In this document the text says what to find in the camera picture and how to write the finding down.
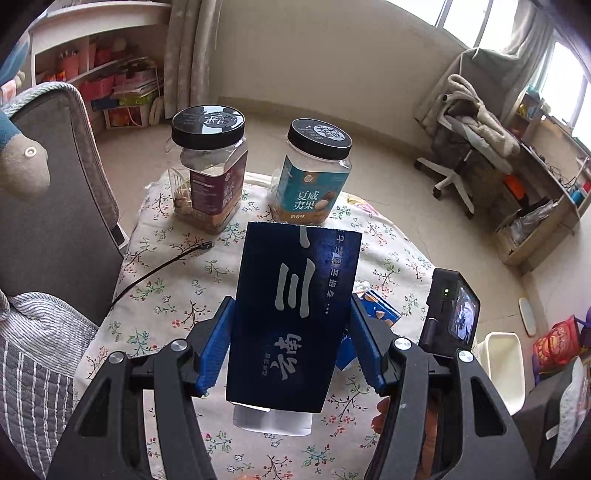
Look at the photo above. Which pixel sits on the wooden desk with shelves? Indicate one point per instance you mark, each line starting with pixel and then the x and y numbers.
pixel 545 212

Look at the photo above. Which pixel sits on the small blue drink carton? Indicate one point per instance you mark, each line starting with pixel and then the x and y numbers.
pixel 376 310

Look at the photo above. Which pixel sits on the dark blue cardboard box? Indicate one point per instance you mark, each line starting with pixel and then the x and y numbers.
pixel 286 323

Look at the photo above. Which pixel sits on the white bathroom scale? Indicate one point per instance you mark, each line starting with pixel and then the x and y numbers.
pixel 527 318

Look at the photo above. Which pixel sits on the white plastic bin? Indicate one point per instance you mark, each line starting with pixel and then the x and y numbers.
pixel 501 369

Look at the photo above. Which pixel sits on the person's right hand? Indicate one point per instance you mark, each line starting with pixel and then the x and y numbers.
pixel 383 413

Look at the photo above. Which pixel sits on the grey armchair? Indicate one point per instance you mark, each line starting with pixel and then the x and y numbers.
pixel 55 207

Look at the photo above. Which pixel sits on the dark bag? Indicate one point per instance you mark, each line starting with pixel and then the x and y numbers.
pixel 554 429

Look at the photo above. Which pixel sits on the teal label nut jar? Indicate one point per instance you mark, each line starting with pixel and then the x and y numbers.
pixel 309 184

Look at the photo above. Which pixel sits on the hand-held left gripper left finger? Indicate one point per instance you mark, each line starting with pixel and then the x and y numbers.
pixel 214 348

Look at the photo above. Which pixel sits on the window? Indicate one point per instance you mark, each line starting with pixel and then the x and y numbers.
pixel 461 18

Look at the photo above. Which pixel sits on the red patterned bag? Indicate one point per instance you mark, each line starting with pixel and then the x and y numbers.
pixel 556 344

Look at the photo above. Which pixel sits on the purple label nut jar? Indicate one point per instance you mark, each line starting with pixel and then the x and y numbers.
pixel 210 184

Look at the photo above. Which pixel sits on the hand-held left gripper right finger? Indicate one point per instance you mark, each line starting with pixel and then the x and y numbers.
pixel 367 353

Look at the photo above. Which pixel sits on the white bookshelf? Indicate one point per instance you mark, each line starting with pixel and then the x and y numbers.
pixel 101 27

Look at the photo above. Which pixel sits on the beige curtain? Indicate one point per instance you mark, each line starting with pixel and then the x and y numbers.
pixel 526 55
pixel 194 50

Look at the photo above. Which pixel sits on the floral tablecloth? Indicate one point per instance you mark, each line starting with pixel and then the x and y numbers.
pixel 161 314

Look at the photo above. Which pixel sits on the grey office chair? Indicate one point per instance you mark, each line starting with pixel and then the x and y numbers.
pixel 455 152

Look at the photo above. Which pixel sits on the grey blue plush toy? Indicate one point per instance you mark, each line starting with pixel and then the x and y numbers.
pixel 21 157

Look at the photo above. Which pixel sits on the beige fleece blanket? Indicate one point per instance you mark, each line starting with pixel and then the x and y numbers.
pixel 485 120

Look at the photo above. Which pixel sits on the grey striped cushion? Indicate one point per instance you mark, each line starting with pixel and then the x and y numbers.
pixel 37 355

